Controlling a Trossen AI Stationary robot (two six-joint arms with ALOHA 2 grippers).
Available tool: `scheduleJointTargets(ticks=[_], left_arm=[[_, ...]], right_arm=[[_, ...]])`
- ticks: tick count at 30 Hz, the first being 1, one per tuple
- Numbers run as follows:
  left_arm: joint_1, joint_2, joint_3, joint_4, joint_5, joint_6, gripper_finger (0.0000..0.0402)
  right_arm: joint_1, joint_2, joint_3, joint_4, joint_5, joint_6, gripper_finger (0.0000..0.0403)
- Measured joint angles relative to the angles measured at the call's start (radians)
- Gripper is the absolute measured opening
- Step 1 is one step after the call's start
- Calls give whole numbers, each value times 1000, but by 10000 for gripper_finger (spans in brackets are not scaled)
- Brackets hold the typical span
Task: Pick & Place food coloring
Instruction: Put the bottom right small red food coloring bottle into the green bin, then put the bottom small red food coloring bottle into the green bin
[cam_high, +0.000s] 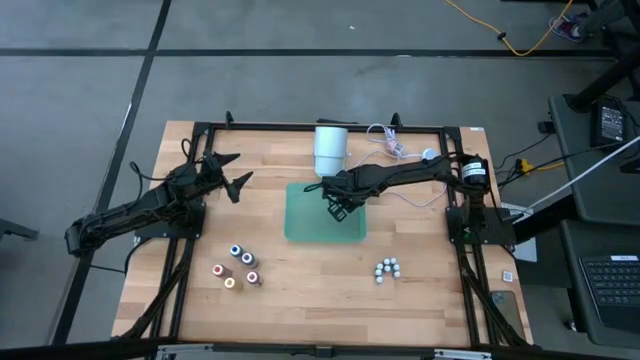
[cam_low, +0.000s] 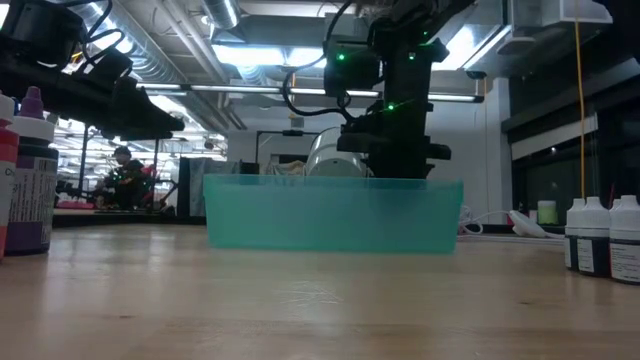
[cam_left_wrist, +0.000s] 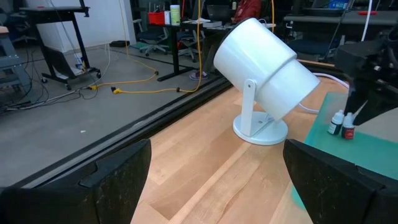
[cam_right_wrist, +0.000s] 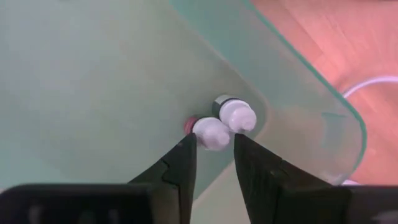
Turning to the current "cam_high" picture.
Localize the yellow power plug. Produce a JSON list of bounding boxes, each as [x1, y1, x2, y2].
[[514, 157, 566, 176]]

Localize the black laptop keyboard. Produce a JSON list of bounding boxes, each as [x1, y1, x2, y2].
[[578, 253, 640, 335]]

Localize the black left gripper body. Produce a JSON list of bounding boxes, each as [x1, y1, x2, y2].
[[197, 151, 229, 194]]

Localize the grey chair base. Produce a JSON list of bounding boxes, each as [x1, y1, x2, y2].
[[0, 217, 40, 242]]

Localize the silver metal bracket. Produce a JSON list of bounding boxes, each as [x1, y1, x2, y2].
[[433, 348, 494, 360], [155, 343, 215, 360]]

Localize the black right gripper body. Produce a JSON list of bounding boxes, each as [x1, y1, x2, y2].
[[319, 172, 371, 209]]

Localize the green cutting mat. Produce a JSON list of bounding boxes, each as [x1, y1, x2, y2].
[[283, 181, 368, 245]]

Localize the yellow extension cord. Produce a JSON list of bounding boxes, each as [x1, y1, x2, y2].
[[443, 0, 576, 57]]

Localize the dark smartphone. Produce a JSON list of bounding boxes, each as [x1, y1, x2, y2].
[[489, 289, 526, 341]]

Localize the white cable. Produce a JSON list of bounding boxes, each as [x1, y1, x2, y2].
[[344, 123, 449, 209]]

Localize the black desk beam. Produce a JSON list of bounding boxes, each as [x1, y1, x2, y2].
[[563, 44, 640, 114]]

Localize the person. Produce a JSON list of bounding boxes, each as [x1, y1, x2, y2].
[[548, 0, 640, 44]]

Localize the white rod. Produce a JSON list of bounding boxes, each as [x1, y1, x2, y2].
[[519, 134, 640, 215]]

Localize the white paper sheet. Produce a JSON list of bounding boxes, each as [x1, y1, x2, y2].
[[512, 235, 539, 264]]

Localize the white cylindrical appliance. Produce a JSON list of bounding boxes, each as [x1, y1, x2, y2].
[[312, 126, 349, 179]]

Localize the grey desk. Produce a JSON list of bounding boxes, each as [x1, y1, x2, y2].
[[547, 93, 640, 227], [558, 218, 640, 351]]

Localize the black power adapter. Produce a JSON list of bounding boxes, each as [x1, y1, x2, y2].
[[589, 97, 632, 149]]

